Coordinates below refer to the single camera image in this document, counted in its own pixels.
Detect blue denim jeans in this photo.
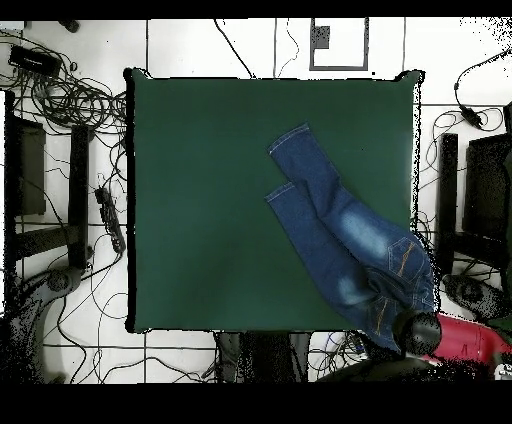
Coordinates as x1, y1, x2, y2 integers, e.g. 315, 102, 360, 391
264, 122, 441, 355

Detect dark green table cloth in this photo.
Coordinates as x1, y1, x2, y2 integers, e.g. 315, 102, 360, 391
124, 66, 425, 335

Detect black power strip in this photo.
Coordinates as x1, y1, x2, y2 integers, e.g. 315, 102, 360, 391
94, 186, 127, 254

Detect black stand bar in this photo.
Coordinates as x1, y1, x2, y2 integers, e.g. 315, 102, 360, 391
66, 124, 91, 270
434, 133, 460, 276

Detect small dark grey square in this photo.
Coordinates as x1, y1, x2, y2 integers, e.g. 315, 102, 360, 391
311, 25, 332, 50

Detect dark grey stand foot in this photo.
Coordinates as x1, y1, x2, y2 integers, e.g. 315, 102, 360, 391
440, 272, 506, 321
9, 266, 86, 321

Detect dark green fabric piece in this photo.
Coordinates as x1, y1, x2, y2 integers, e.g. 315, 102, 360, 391
487, 314, 512, 333

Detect black power adapter box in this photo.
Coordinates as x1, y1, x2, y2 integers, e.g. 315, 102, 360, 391
8, 44, 62, 77

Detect thick black cable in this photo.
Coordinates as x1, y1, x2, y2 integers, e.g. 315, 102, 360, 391
212, 18, 256, 80

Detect blue and black cable bundle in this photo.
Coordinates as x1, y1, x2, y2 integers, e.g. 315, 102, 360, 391
307, 330, 365, 381

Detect grey square frame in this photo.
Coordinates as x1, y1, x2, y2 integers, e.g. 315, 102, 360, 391
308, 16, 370, 72

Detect thin black cable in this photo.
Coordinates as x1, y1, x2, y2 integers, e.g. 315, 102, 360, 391
275, 18, 300, 80

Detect black cable with connector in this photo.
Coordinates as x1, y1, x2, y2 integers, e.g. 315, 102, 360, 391
453, 48, 512, 130

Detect black cable tangle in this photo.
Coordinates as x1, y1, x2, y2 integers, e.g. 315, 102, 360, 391
0, 29, 129, 137

